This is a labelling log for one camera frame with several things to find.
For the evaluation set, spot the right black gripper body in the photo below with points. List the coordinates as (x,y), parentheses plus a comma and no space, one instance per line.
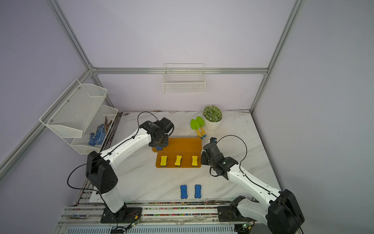
(206,160)

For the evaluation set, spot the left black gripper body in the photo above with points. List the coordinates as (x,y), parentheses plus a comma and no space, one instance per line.
(163,143)

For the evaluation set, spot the yellow eraser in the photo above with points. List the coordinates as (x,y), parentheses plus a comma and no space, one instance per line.
(178,160)
(194,162)
(163,161)

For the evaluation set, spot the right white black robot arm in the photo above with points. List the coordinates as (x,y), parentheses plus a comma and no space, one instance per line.
(277,209)

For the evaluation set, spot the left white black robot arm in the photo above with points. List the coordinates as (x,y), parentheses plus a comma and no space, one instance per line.
(100,168)

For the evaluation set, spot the orange two-tier wooden shelf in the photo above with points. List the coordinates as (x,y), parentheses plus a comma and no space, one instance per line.
(186,147)

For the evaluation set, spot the green spatula blue tip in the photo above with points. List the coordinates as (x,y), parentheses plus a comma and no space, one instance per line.
(201,122)

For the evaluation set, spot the potted green succulent plant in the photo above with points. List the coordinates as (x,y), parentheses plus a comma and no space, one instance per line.
(213,117)

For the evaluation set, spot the brown sticks in rack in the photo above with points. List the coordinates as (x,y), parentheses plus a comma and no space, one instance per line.
(107,124)

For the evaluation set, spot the blue crumpled cloth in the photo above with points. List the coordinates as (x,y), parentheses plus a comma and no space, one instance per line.
(98,137)

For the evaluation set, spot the white mesh two-tier rack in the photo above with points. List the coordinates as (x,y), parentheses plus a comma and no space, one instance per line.
(77,113)

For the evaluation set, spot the green spatula orange handle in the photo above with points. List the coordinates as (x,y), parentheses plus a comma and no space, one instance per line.
(195,126)

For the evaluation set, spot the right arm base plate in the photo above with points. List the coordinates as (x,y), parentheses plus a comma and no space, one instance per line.
(228,214)

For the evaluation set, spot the aluminium front rail frame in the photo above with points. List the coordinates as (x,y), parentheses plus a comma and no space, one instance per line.
(187,217)

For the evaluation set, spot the white wire wall basket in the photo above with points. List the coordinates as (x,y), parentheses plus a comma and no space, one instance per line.
(184,78)

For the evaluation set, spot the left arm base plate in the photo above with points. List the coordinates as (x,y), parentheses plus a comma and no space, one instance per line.
(124,215)

